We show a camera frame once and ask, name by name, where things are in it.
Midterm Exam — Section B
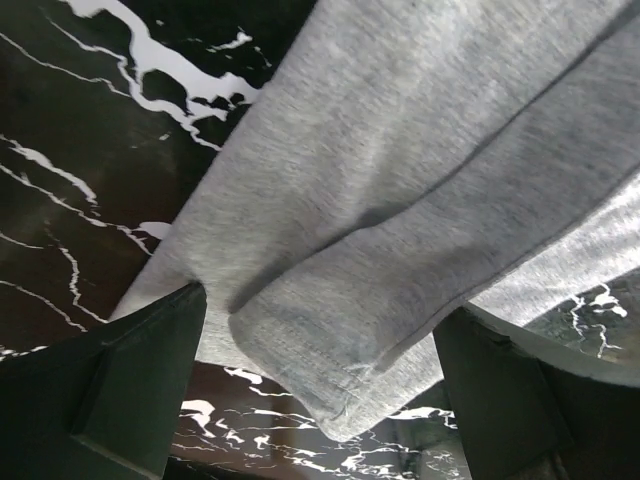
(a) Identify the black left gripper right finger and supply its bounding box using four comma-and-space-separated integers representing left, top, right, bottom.
434, 306, 639, 479

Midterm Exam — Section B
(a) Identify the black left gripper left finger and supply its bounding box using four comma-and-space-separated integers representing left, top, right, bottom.
1, 283, 206, 479

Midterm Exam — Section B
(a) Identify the grey t shirt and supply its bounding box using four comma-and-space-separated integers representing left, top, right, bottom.
115, 1, 639, 441

